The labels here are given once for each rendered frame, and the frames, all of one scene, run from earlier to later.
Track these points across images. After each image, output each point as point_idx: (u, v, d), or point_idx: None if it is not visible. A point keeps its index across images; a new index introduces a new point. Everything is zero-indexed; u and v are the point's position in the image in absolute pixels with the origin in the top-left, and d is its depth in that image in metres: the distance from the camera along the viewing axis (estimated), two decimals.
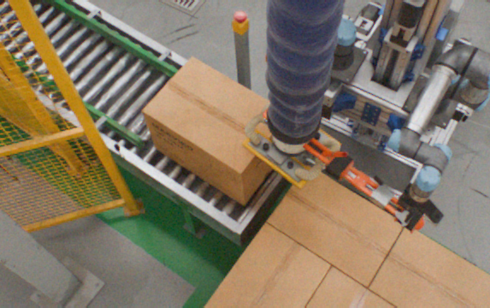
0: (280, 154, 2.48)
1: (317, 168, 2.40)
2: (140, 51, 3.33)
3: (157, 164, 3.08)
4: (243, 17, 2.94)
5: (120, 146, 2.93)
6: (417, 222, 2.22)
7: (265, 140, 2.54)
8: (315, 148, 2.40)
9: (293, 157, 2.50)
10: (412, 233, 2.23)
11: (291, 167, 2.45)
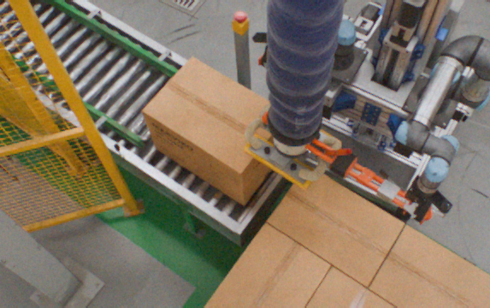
0: (283, 156, 2.47)
1: (321, 168, 2.40)
2: (140, 51, 3.33)
3: (157, 164, 3.08)
4: (243, 17, 2.94)
5: (120, 146, 2.93)
6: (426, 212, 2.24)
7: (266, 144, 2.53)
8: (316, 148, 2.40)
9: (295, 159, 2.50)
10: (422, 223, 2.25)
11: (294, 168, 2.45)
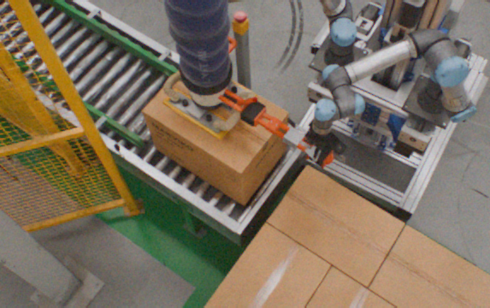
0: (199, 109, 2.59)
1: (233, 118, 2.52)
2: (140, 51, 3.33)
3: (157, 164, 3.08)
4: (243, 17, 2.94)
5: (120, 146, 2.93)
6: (327, 156, 2.36)
7: (185, 97, 2.65)
8: (229, 98, 2.51)
9: (212, 111, 2.62)
10: (323, 167, 2.37)
11: (209, 119, 2.56)
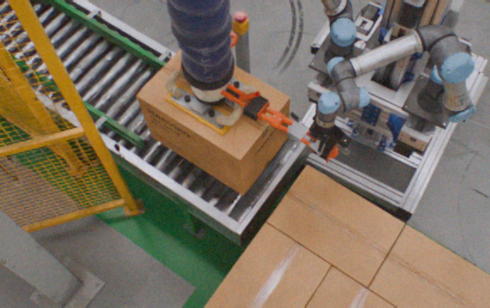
0: (202, 104, 2.57)
1: (236, 113, 2.50)
2: (140, 51, 3.33)
3: (157, 164, 3.08)
4: (243, 17, 2.94)
5: (120, 146, 2.93)
6: (331, 150, 2.34)
7: (186, 93, 2.63)
8: (232, 93, 2.50)
9: (215, 107, 2.60)
10: (327, 161, 2.35)
11: (212, 115, 2.55)
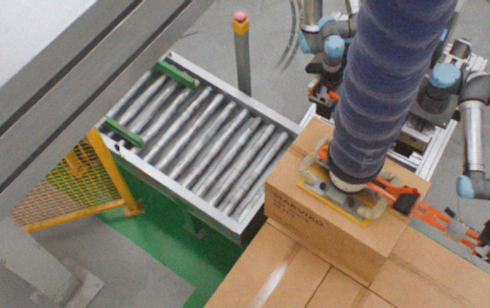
0: (340, 193, 2.37)
1: (382, 205, 2.30)
2: None
3: (157, 164, 3.08)
4: (243, 17, 2.94)
5: (120, 146, 2.93)
6: None
7: (321, 179, 2.43)
8: (377, 184, 2.30)
9: (352, 195, 2.40)
10: None
11: (352, 205, 2.35)
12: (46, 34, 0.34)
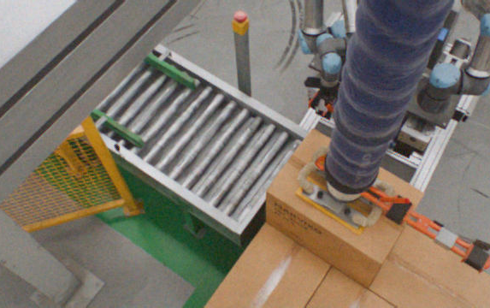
0: (336, 202, 2.49)
1: (376, 214, 2.42)
2: None
3: (157, 164, 3.08)
4: (243, 17, 2.94)
5: (120, 146, 2.93)
6: (485, 261, 2.26)
7: (318, 188, 2.55)
8: (372, 194, 2.42)
9: (348, 204, 2.52)
10: (481, 272, 2.27)
11: (348, 214, 2.47)
12: (34, 26, 0.34)
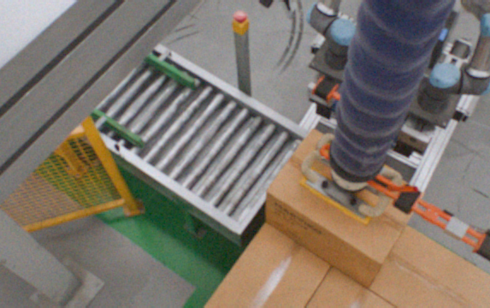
0: (342, 192, 2.40)
1: (383, 204, 2.33)
2: None
3: (157, 164, 3.08)
4: (243, 17, 2.94)
5: (120, 146, 2.93)
6: None
7: (322, 178, 2.46)
8: (379, 183, 2.32)
9: (354, 193, 2.43)
10: None
11: (354, 204, 2.38)
12: (34, 26, 0.34)
